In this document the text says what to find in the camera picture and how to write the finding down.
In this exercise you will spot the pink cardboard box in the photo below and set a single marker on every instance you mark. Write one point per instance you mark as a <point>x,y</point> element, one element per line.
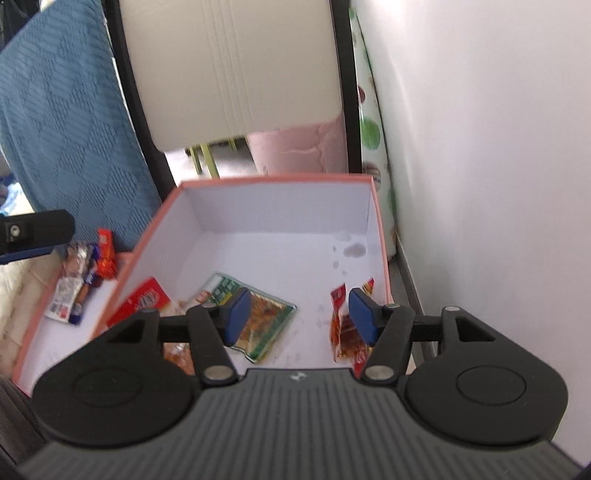
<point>277,249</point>

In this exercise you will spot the pink cardboard box lid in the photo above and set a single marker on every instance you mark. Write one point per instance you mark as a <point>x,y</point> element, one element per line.
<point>41,350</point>

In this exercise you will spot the green snack packet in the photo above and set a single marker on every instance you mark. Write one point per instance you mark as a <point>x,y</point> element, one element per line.
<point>268,318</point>

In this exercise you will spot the clear red spicy snack packet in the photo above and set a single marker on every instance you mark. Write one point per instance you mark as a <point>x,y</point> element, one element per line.
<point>344,337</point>

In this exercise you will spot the cream blanket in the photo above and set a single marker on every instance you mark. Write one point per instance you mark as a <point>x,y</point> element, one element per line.
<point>23,300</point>

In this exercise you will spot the white bag with green dots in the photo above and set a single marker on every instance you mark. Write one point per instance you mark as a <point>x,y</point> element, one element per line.
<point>371,134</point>

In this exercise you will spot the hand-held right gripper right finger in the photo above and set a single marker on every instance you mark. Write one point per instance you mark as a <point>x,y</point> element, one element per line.
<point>362,318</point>

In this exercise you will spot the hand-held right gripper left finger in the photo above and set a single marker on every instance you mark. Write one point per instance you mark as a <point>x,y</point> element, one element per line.
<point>238,318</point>

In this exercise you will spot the orange snack packet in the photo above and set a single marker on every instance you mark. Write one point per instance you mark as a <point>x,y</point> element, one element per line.
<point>178,355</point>

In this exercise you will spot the red orange candy bar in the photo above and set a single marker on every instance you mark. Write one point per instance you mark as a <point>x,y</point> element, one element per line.
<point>106,256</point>

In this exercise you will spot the white chair with black frame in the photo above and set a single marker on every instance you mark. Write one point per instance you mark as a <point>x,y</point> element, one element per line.
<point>231,69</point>

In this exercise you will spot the green metal stool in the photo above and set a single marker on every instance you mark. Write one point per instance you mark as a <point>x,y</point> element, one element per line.
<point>210,161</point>

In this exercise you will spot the blue textured cloth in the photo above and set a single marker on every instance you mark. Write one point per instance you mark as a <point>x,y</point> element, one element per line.
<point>60,129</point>

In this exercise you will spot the clear sausage snack packet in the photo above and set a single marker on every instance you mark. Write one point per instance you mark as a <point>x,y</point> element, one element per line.
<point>76,263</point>

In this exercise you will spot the white red blue snack packet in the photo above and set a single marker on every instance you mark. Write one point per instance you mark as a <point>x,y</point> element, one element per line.
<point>62,302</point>

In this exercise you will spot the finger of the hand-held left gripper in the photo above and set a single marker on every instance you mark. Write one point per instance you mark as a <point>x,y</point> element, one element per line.
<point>37,228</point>

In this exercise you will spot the purple candy wrapper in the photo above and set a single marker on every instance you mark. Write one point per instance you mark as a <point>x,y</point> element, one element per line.
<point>94,272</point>

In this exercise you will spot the pink quilted blanket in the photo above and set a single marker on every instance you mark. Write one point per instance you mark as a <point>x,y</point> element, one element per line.
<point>300,147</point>

